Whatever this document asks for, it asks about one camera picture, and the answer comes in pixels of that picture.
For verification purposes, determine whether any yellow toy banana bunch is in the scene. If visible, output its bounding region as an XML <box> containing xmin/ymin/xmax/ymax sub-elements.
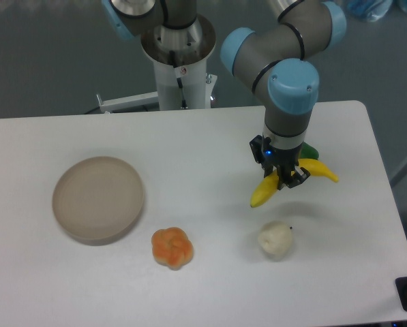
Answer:
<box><xmin>250</xmin><ymin>142</ymin><xmax>339</xmax><ymax>208</ymax></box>

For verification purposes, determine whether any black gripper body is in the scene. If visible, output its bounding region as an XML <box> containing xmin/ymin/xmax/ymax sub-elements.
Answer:
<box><xmin>250</xmin><ymin>135</ymin><xmax>302</xmax><ymax>177</ymax></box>

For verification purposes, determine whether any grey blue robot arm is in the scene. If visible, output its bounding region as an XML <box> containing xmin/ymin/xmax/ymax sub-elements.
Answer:
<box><xmin>103</xmin><ymin>1</ymin><xmax>346</xmax><ymax>189</ymax></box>

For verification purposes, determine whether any white toy garlic bulb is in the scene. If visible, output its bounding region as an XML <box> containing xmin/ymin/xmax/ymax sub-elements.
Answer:
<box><xmin>258</xmin><ymin>221</ymin><xmax>293</xmax><ymax>260</ymax></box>

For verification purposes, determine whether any white metal bracket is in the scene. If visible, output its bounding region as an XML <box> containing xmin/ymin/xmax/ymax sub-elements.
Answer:
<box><xmin>96</xmin><ymin>91</ymin><xmax>158</xmax><ymax>113</ymax></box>

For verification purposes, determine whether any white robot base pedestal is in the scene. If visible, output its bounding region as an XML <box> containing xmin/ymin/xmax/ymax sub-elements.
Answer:
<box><xmin>141</xmin><ymin>14</ymin><xmax>216</xmax><ymax>111</ymax></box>

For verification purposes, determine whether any beige round plate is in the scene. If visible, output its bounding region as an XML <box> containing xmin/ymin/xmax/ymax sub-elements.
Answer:
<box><xmin>52</xmin><ymin>156</ymin><xmax>145</xmax><ymax>246</ymax></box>

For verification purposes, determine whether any orange knotted bread roll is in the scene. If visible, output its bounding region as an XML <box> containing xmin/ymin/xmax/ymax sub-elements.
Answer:
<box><xmin>151</xmin><ymin>227</ymin><xmax>194</xmax><ymax>270</ymax></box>

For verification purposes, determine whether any blue plastic bag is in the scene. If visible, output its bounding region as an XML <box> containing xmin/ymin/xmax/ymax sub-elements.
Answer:
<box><xmin>345</xmin><ymin>0</ymin><xmax>393</xmax><ymax>22</ymax></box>

